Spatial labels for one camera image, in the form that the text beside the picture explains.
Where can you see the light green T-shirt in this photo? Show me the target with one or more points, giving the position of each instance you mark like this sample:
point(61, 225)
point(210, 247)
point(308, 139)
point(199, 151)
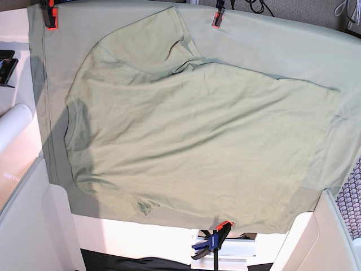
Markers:
point(151, 124)

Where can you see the blue orange bar clamp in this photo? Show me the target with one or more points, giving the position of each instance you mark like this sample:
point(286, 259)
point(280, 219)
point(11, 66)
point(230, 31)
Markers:
point(213, 242)

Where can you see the orange black clamp top middle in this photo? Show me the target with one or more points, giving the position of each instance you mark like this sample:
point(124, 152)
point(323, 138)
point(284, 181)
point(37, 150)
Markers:
point(219, 14)

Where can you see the orange black clamp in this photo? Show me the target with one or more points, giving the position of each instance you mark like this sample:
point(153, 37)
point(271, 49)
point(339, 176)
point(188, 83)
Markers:
point(219, 14)
point(50, 14)

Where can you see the pale green table cloth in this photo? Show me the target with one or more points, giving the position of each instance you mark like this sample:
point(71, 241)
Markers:
point(277, 48)

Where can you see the black cloth under table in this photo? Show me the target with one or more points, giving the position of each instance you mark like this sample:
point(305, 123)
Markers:
point(101, 261)

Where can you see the white cylindrical tube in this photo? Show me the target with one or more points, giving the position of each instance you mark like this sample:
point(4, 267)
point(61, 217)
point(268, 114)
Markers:
point(13, 122)

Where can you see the orange black clamp top left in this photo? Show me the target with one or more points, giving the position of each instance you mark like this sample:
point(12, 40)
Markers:
point(50, 14)

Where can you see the black mesh fabric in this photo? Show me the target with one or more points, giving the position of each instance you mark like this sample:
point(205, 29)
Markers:
point(348, 202)

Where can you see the black tablet device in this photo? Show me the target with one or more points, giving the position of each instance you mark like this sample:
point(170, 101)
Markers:
point(7, 66)

